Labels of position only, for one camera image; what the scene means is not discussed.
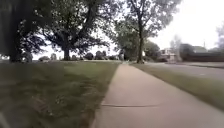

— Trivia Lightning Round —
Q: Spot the pale house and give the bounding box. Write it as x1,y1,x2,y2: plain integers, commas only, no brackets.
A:
159,47,178,63

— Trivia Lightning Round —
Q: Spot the tall tree beside sidewalk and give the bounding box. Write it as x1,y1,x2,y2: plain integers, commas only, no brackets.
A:
113,0,183,65

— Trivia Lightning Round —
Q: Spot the row of distant bushes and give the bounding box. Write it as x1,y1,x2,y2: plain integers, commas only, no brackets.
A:
38,49,120,62

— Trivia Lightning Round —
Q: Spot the big spreading tree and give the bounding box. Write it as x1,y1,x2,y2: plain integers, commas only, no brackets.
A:
33,0,118,62

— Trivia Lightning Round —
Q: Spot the dark hedge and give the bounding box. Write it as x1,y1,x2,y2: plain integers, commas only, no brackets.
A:
179,43,224,63

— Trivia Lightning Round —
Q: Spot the dark shady tree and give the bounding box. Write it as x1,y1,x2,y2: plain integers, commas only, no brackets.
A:
0,0,51,64

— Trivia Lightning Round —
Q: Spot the grey asphalt road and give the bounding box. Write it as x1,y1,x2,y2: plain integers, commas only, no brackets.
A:
146,61,224,82

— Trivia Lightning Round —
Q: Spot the small round tree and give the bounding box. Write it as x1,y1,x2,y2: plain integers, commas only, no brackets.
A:
143,39,162,62

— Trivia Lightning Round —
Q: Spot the grey concrete sidewalk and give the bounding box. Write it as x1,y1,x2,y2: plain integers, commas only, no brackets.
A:
89,63,224,128

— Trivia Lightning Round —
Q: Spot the wide grass lawn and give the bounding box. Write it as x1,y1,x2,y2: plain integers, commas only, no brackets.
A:
0,60,122,128

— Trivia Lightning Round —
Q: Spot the grass strip beside road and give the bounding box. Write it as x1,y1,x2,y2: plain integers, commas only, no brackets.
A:
130,63,224,113

